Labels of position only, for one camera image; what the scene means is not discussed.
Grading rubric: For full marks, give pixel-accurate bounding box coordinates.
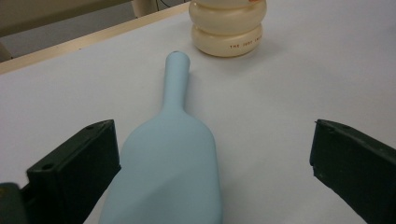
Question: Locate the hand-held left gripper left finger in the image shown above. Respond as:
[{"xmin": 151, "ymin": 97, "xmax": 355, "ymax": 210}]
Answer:
[{"xmin": 20, "ymin": 119, "xmax": 121, "ymax": 224}]

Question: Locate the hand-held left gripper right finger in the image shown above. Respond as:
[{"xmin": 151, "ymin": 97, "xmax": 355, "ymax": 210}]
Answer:
[{"xmin": 309, "ymin": 119, "xmax": 396, "ymax": 224}]

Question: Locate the light blue hairbrush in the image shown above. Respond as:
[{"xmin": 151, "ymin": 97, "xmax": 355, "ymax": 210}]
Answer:
[{"xmin": 98, "ymin": 50, "xmax": 223, "ymax": 224}]

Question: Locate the white board sheet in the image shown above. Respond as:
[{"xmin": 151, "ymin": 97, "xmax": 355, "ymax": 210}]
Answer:
[{"xmin": 0, "ymin": 0, "xmax": 396, "ymax": 224}]

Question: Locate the wooden shelf unit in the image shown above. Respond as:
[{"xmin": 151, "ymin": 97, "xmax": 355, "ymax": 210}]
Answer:
[{"xmin": 0, "ymin": 0, "xmax": 163, "ymax": 63}]

